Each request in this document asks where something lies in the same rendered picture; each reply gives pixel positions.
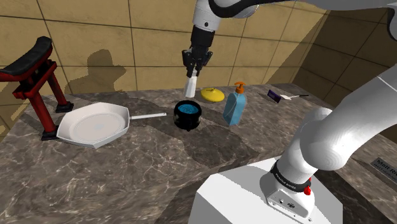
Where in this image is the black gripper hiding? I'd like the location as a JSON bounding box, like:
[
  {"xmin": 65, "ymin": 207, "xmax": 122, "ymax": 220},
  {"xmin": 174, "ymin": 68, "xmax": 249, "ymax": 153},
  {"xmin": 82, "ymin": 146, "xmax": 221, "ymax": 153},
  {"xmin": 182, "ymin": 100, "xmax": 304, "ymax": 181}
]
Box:
[{"xmin": 181, "ymin": 25, "xmax": 216, "ymax": 79}]

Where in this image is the yellow round lid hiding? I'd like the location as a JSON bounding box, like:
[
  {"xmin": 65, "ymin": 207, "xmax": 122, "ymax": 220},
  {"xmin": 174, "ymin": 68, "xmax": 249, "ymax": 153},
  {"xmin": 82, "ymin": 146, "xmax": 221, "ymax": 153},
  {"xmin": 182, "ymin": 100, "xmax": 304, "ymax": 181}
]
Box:
[{"xmin": 200, "ymin": 87, "xmax": 225, "ymax": 104}]

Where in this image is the black pot with blue inside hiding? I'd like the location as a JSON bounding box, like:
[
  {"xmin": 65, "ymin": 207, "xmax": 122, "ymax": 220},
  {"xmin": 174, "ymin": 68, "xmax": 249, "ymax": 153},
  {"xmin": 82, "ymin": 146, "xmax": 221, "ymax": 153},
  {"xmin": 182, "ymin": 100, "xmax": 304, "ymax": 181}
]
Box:
[{"xmin": 172, "ymin": 99, "xmax": 203, "ymax": 132}]

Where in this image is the blue soap dispenser orange pump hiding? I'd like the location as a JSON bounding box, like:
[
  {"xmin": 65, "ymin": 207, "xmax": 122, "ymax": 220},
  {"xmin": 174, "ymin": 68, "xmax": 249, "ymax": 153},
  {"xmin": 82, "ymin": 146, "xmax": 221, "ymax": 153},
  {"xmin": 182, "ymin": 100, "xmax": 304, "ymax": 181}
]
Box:
[{"xmin": 222, "ymin": 81, "xmax": 247, "ymax": 127}]

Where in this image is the purple box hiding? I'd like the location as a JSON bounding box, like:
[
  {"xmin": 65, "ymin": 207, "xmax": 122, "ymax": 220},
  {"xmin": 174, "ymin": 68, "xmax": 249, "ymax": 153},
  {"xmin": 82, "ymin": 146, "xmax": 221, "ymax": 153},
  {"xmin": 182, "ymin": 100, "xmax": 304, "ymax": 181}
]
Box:
[{"xmin": 267, "ymin": 89, "xmax": 282, "ymax": 104}]

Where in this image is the white frying pan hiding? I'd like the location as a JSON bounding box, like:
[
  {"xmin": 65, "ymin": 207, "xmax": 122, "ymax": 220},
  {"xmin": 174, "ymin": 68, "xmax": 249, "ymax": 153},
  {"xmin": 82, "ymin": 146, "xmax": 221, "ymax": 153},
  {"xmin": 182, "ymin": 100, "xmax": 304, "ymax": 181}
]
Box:
[{"xmin": 56, "ymin": 102, "xmax": 167, "ymax": 150}]

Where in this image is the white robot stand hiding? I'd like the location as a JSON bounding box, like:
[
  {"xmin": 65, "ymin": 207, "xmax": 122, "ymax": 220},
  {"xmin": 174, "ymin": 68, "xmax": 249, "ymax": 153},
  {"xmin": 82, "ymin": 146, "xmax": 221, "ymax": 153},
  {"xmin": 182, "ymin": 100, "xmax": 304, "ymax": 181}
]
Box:
[{"xmin": 188, "ymin": 156, "xmax": 344, "ymax": 224}]

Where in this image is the red gate figure black top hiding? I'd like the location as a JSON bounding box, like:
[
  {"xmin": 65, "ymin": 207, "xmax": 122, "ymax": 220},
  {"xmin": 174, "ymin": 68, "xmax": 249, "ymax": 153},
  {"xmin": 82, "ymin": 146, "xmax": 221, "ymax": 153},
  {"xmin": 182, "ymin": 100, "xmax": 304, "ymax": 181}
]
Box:
[{"xmin": 0, "ymin": 36, "xmax": 75, "ymax": 142}]

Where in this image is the grey name plate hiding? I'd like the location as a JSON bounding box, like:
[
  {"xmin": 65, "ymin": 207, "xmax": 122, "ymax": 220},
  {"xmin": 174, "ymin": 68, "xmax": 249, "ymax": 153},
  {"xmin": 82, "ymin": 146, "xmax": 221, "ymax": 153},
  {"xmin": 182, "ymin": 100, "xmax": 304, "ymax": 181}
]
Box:
[{"xmin": 370, "ymin": 157, "xmax": 397, "ymax": 185}]

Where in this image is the white spatula with dark handle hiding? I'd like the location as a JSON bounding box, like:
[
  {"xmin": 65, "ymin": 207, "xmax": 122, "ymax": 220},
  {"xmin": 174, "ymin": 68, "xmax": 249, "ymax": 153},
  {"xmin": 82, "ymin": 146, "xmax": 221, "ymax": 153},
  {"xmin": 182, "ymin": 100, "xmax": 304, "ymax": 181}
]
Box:
[{"xmin": 279, "ymin": 94, "xmax": 310, "ymax": 101}]

